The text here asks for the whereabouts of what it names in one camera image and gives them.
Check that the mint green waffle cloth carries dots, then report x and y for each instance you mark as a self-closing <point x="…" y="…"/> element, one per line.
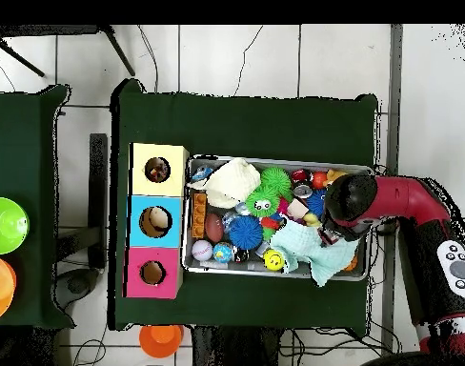
<point x="305" y="244"/>

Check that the cream yellow waffle cloth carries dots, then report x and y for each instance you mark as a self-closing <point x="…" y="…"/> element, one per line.
<point x="232" y="183"/>

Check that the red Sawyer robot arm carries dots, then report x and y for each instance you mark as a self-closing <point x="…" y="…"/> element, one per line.
<point x="408" y="198"/>

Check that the wooden box with three holes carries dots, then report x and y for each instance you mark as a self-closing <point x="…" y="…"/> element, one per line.
<point x="171" y="206"/>

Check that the black drink can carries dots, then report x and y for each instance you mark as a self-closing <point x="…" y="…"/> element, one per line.
<point x="302" y="190"/>

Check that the yellow smiley ball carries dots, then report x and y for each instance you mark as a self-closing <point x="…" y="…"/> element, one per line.
<point x="273" y="260"/>

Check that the green spiky rubber ball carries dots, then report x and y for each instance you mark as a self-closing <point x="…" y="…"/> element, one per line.
<point x="276" y="179"/>

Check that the green spiky ball with eyes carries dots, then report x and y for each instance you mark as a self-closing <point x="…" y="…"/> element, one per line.
<point x="261" y="204"/>

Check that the blue spiky rubber ball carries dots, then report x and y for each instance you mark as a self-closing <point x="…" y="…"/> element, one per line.
<point x="246" y="232"/>

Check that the blue globe ball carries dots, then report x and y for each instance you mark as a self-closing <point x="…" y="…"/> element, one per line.
<point x="222" y="253"/>

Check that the brown toy football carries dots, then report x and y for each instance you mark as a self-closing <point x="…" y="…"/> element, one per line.
<point x="214" y="227"/>

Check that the white baseball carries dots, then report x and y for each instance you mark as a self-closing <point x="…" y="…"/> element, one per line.
<point x="202" y="250"/>

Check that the orange plastic bowl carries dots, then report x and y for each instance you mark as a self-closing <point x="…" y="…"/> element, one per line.
<point x="160" y="341"/>
<point x="0" y="286"/>

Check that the dark green side tablecloth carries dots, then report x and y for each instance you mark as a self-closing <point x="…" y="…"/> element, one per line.
<point x="23" y="133"/>

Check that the green plastic bowl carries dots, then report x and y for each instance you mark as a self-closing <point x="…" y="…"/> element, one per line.
<point x="7" y="225"/>

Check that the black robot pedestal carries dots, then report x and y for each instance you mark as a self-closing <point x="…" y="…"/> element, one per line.
<point x="232" y="347"/>

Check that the black metal frame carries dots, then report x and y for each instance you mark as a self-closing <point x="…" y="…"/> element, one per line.
<point x="45" y="30"/>

